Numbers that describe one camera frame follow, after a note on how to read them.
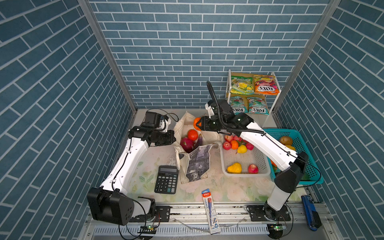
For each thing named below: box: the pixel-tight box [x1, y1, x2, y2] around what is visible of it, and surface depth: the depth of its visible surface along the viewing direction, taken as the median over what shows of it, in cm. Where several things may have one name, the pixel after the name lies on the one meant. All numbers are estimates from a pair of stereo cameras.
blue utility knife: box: [301, 195, 322, 231], surface depth 73 cm
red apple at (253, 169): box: [248, 164, 259, 174], surface depth 86 cm
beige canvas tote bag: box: [173, 111, 223, 184], surface depth 80 cm
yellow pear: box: [226, 162, 242, 174], surface depth 86 cm
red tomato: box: [187, 129, 199, 141], surface depth 98 cm
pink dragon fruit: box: [180, 137, 195, 154], surface depth 92 cm
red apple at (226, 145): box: [223, 141, 231, 151], surface depth 96 cm
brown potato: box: [279, 136, 293, 145], surface depth 98 cm
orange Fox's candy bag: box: [253, 75, 280, 95], surface depth 86 cm
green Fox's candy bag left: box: [229, 96, 248, 116], surface depth 99 cm
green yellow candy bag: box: [230, 75, 255, 96], surface depth 86 cm
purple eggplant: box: [197, 133, 203, 146], surface depth 98 cm
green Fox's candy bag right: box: [247, 97, 270, 115], surface depth 100 cm
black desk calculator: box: [154, 165, 179, 195], surface depth 84 cm
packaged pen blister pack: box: [201, 188, 221, 235], surface depth 75 cm
